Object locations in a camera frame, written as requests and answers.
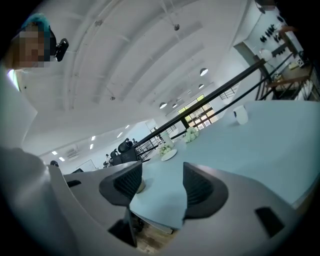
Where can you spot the white round plate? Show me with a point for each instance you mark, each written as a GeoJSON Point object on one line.
{"type": "Point", "coordinates": [169, 155]}

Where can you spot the brown wooden side table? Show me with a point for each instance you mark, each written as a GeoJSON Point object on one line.
{"type": "Point", "coordinates": [292, 80]}

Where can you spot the spare hand-held gripper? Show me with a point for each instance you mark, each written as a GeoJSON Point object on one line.
{"type": "Point", "coordinates": [301, 62]}

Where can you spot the small white cup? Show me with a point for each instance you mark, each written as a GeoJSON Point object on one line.
{"type": "Point", "coordinates": [241, 115]}

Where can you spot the white globe lamp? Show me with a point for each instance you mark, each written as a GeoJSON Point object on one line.
{"type": "Point", "coordinates": [265, 54]}

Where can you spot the black-framed window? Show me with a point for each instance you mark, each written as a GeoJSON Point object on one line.
{"type": "Point", "coordinates": [200, 115]}

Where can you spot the black head-mounted camera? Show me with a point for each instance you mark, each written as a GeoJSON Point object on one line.
{"type": "Point", "coordinates": [61, 50]}

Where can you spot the group of ceiling panel lights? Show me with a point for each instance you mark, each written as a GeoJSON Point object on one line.
{"type": "Point", "coordinates": [54, 152]}

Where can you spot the light blue table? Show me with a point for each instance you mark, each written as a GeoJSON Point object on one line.
{"type": "Point", "coordinates": [220, 91]}

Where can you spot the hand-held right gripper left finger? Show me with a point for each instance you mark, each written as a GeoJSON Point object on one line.
{"type": "Point", "coordinates": [120, 185]}

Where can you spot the white flower bouquet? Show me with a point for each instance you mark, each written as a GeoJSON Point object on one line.
{"type": "Point", "coordinates": [192, 134]}
{"type": "Point", "coordinates": [165, 149]}

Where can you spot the round ceiling sensor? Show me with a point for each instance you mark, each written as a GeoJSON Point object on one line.
{"type": "Point", "coordinates": [176, 27]}

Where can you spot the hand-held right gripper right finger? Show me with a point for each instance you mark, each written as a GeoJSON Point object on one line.
{"type": "Point", "coordinates": [202, 192]}

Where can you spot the group of black wall-hung objects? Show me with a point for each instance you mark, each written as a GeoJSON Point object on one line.
{"type": "Point", "coordinates": [268, 32]}

